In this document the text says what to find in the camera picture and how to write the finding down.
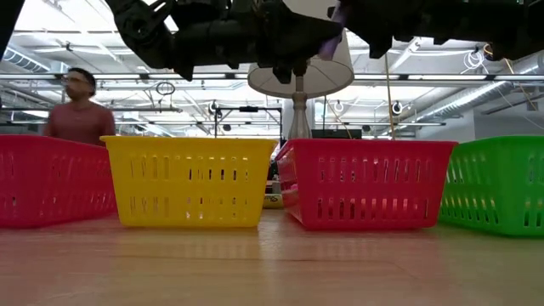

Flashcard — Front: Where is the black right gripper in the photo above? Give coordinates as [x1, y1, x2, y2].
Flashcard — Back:
[339, 0, 511, 60]

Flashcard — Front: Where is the green plastic basket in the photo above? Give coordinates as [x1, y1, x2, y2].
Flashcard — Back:
[437, 135, 544, 237]

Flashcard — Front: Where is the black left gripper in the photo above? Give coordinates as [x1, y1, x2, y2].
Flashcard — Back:
[172, 3, 344, 85]

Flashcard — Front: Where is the person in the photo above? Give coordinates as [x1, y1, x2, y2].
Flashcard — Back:
[43, 66, 117, 148]

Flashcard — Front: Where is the black flat box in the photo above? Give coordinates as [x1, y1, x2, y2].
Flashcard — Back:
[311, 128, 363, 140]

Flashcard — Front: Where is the yellow plastic basket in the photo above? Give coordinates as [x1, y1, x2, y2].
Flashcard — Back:
[99, 135, 280, 229]

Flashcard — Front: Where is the silver lamp white shade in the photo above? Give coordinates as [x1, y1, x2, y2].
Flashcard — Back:
[247, 0, 355, 142]

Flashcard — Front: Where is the red plastic basket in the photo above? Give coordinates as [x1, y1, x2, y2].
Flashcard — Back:
[0, 134, 119, 230]
[275, 138, 459, 232]

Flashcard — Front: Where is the black frame stand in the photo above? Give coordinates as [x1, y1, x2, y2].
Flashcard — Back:
[213, 105, 285, 139]

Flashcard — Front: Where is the purple highlighter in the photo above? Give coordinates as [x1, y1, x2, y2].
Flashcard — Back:
[317, 2, 349, 61]

